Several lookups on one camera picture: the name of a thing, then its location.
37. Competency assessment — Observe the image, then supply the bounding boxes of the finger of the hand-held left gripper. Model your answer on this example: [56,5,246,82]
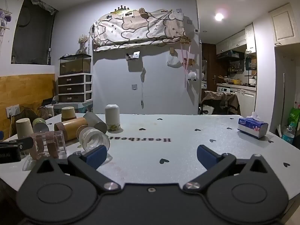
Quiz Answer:
[0,137,34,151]

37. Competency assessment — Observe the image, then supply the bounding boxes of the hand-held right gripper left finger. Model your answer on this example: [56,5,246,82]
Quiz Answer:
[30,145,122,194]

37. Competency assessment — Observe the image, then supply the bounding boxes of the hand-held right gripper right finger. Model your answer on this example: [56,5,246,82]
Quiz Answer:
[183,145,278,194]

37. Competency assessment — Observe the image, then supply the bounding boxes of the clear glass cup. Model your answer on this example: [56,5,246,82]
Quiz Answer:
[76,125,110,152]

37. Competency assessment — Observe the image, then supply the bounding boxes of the beige paper cup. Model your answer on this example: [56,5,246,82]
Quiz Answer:
[16,118,33,139]

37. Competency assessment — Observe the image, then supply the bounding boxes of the green patterned cup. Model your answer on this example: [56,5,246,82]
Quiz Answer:
[32,118,50,134]

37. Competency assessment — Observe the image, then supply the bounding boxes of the clear cup with pink bands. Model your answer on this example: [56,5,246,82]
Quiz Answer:
[30,131,68,160]

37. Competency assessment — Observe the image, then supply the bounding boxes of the grey cup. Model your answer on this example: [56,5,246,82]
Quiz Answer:
[83,112,108,133]

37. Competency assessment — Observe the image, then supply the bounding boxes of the bamboo cup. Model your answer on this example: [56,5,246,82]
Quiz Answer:
[54,117,89,143]

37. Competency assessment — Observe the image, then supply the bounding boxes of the white cup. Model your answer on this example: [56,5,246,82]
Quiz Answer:
[105,104,121,132]

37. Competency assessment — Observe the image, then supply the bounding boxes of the brown paper cup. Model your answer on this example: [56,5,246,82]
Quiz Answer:
[61,106,77,120]

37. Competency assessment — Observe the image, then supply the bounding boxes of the teal storage box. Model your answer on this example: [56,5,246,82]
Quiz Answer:
[54,102,93,116]

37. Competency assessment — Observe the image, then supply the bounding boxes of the blue tissue pack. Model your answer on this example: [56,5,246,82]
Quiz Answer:
[237,112,269,139]

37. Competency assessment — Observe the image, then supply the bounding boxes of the chair with clothes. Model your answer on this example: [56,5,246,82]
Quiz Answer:
[200,90,241,116]

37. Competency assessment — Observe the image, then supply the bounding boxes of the white kitchen base cabinet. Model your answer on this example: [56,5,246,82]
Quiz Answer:
[231,85,256,115]

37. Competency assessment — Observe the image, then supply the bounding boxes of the white drawer unit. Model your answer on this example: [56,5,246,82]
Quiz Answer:
[58,73,92,103]

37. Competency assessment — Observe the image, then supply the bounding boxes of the plastic water bottle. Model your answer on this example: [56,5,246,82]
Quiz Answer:
[282,122,296,145]

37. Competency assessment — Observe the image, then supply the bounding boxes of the glass fish tank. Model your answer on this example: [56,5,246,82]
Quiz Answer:
[59,54,92,76]

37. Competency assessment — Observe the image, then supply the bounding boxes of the brown wooden door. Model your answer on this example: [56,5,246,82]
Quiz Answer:
[202,43,217,104]

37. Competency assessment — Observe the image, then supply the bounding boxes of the pink ribbon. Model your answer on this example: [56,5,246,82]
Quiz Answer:
[180,43,191,87]

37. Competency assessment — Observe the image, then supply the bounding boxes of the green bag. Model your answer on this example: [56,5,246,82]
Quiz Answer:
[287,106,300,132]

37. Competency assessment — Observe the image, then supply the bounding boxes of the mop pole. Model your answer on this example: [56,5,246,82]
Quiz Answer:
[280,73,286,132]

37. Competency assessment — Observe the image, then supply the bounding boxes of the white hanging bag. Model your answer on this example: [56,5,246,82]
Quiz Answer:
[167,54,182,68]

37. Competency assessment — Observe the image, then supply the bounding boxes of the range hood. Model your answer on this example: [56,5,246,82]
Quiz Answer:
[217,51,245,59]

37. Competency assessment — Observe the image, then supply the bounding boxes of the dark window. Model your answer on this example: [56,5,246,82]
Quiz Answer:
[11,0,59,65]

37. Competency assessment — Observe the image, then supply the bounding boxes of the dried flower vase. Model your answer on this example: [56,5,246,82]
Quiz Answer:
[78,35,89,54]

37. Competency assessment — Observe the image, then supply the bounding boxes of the purple plush toy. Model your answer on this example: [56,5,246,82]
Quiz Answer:
[0,9,13,27]

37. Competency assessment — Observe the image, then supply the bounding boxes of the printed blanket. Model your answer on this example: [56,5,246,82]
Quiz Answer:
[92,9,185,52]

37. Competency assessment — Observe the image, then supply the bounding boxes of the gold crown ornament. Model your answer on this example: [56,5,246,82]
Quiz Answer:
[110,5,134,15]

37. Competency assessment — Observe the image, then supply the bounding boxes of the white wall socket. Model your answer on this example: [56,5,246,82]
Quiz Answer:
[6,105,20,118]

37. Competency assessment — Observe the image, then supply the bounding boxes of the hanging grey cord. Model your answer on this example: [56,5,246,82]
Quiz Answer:
[140,67,147,109]

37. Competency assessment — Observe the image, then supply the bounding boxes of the small wall shelf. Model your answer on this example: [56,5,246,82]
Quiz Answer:
[126,51,141,61]

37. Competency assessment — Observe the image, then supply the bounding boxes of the white wall cabinets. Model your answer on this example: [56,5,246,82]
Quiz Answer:
[216,23,256,55]

